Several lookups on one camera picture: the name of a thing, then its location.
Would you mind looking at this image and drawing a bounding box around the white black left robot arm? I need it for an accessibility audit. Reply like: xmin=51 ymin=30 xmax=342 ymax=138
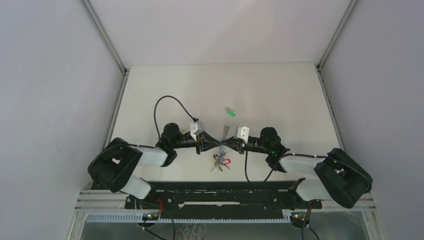
xmin=87 ymin=122 xmax=224 ymax=209

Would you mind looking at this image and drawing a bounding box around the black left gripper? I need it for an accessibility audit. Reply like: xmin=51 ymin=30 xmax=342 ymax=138
xmin=171 ymin=130 xmax=221 ymax=155

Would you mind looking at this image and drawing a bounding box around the red tagged key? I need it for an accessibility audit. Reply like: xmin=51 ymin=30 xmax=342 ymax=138
xmin=211 ymin=154 xmax=231 ymax=172

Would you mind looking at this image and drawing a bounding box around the dark blue key tag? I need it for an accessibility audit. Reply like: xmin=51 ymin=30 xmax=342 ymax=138
xmin=218 ymin=145 xmax=226 ymax=160

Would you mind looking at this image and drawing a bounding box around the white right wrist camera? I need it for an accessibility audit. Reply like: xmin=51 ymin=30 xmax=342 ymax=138
xmin=233 ymin=126 xmax=250 ymax=142

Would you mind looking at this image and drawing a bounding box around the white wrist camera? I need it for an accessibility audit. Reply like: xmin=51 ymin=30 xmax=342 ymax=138
xmin=190 ymin=120 xmax=204 ymax=138
xmin=233 ymin=126 xmax=250 ymax=142

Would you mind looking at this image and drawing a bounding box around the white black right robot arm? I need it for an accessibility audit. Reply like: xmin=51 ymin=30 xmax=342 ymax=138
xmin=236 ymin=126 xmax=373 ymax=209

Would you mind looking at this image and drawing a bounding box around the green tagged key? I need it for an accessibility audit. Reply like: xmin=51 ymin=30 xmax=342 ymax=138
xmin=224 ymin=106 xmax=236 ymax=117

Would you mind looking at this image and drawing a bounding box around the round key organizer with rings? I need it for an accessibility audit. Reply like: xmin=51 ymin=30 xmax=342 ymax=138
xmin=222 ymin=125 xmax=230 ymax=140

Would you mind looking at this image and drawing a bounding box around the left aluminium frame post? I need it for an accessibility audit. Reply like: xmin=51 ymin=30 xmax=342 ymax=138
xmin=79 ymin=0 xmax=127 ymax=75

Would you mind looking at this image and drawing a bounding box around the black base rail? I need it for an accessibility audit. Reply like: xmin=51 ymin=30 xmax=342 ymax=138
xmin=124 ymin=180 xmax=322 ymax=220

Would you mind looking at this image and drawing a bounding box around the right aluminium frame post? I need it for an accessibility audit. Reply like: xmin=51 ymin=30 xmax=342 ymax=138
xmin=316 ymin=0 xmax=360 ymax=72

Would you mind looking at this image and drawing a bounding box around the aluminium frame post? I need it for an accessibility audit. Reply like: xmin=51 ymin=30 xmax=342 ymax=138
xmin=79 ymin=0 xmax=127 ymax=75
xmin=316 ymin=0 xmax=360 ymax=72

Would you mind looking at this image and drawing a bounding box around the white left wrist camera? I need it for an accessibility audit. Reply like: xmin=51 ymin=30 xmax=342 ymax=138
xmin=190 ymin=120 xmax=204 ymax=138

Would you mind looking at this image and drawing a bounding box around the white slotted cable duct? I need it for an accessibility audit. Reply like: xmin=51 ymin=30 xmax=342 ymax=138
xmin=85 ymin=211 xmax=292 ymax=224

